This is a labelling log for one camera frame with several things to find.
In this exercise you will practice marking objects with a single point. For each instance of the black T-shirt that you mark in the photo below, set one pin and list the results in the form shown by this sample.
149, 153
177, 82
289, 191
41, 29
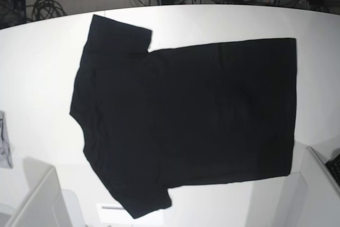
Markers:
206, 114

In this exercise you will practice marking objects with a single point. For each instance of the grey cloth at left edge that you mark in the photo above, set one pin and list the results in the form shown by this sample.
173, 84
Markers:
6, 157

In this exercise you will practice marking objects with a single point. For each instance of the black keyboard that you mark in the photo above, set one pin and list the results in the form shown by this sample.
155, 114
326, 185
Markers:
333, 167

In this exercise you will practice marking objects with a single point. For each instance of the white box lower right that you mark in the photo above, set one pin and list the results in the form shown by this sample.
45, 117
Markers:
309, 197

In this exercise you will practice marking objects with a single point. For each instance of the white box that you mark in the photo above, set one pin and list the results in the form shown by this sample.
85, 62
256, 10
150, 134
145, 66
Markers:
309, 197
31, 195

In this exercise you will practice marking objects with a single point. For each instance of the white label plate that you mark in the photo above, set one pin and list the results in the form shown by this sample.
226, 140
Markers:
116, 214

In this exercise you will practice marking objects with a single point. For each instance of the white box lower left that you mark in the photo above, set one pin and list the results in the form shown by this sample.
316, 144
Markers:
31, 195

